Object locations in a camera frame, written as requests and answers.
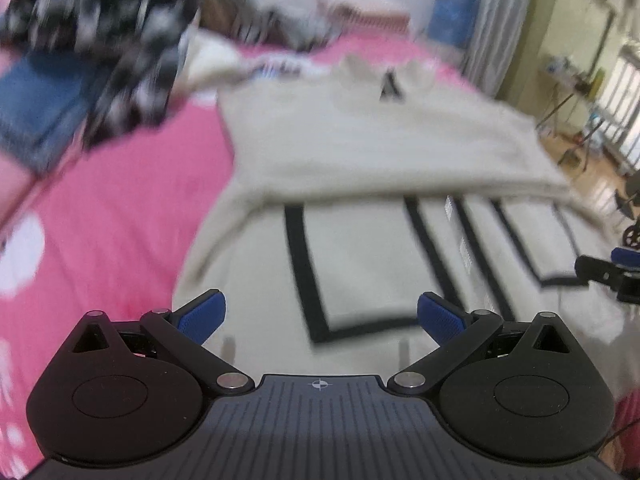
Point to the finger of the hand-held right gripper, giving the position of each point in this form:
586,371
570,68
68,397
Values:
600,270
627,256

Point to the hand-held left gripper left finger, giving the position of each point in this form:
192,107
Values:
202,317

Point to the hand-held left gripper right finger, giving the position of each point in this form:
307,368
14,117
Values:
440,317

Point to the beige zip jacket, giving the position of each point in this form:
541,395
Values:
360,125

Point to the wheelchair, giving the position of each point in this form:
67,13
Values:
630,210

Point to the window railing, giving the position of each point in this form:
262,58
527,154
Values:
622,105

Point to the pink floral blanket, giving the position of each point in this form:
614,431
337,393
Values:
125,185

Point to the folding table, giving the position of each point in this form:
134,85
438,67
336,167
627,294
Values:
575,85

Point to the white fleece cloth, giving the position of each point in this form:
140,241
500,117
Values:
210,60

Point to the grey curtain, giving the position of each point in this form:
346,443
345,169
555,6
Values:
495,25

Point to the blue jeans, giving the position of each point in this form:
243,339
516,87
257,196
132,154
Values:
40,105

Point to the blue water bottle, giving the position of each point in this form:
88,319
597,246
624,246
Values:
455,15

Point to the grey garment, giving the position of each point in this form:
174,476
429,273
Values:
285,30

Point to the plaid shirt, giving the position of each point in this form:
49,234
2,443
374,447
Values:
100,35

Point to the pink checked towel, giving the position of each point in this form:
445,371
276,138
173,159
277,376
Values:
360,2

